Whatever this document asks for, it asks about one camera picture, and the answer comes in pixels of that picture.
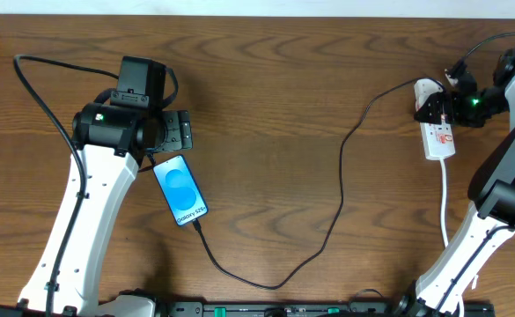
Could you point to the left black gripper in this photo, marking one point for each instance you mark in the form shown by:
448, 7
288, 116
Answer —
181, 130

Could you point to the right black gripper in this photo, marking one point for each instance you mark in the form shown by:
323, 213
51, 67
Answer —
436, 108

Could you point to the blue screen Samsung smartphone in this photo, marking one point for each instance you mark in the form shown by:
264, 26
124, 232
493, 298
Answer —
182, 194

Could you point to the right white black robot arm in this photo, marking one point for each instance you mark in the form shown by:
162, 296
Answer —
490, 218

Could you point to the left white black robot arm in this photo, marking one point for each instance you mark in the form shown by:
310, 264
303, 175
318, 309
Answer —
110, 137

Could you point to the white power strip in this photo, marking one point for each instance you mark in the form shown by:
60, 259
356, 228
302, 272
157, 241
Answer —
437, 141

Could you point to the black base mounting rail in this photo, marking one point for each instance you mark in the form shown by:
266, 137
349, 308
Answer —
198, 309

